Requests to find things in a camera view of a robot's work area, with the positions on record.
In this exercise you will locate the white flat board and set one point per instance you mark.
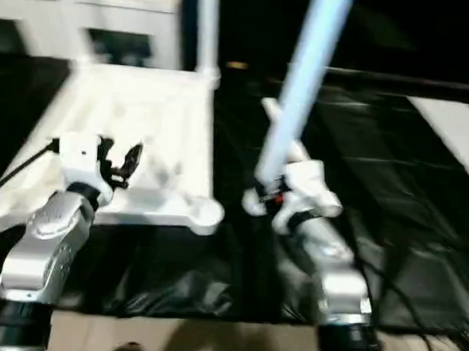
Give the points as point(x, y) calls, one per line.
point(456, 133)

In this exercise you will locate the white glass-door cabinet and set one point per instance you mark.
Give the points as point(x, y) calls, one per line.
point(121, 13)

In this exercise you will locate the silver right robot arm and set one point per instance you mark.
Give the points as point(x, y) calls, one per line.
point(333, 261)

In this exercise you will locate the small tan label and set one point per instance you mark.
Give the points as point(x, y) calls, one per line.
point(237, 64)

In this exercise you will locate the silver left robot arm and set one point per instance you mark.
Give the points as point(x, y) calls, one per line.
point(48, 231)

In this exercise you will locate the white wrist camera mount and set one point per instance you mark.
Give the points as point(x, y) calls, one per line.
point(80, 162)
point(309, 184)

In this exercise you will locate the black work mat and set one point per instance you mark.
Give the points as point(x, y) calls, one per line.
point(394, 233)

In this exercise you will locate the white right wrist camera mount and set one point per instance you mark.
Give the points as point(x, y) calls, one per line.
point(309, 184)

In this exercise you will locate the black metal rail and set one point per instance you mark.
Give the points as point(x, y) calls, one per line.
point(403, 81)

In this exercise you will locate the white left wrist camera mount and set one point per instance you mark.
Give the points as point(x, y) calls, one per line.
point(80, 162)

